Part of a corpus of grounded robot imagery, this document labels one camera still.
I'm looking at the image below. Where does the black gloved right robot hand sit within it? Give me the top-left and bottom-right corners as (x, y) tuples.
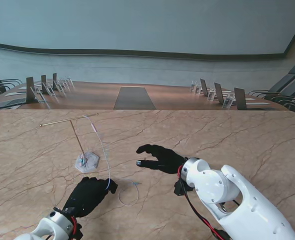
(135, 144), (190, 175)

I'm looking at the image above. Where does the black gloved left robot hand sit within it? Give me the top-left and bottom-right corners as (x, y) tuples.
(63, 176), (119, 218)

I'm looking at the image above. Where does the gold T rack marble base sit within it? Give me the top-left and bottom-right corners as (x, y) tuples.
(39, 113), (101, 174)

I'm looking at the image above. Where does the brown conference table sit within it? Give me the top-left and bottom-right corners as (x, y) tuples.
(0, 79), (291, 112)

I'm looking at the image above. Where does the dark grey laptop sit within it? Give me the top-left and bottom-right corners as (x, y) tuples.
(0, 97), (27, 111)

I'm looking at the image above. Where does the red black left arm cable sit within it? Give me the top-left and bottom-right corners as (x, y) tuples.
(71, 216), (80, 240)

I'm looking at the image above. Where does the red black arm cable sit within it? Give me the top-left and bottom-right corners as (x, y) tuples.
(71, 216), (80, 240)
(177, 163), (228, 240)

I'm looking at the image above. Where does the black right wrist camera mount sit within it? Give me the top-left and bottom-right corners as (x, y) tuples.
(174, 181), (191, 197)

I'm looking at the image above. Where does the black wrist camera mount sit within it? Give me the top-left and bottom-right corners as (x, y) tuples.
(174, 181), (191, 197)
(72, 223), (85, 240)

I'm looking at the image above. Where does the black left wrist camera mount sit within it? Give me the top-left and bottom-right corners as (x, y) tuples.
(72, 223), (85, 240)

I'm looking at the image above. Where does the red black right arm cable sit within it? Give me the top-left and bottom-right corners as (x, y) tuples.
(177, 163), (228, 240)

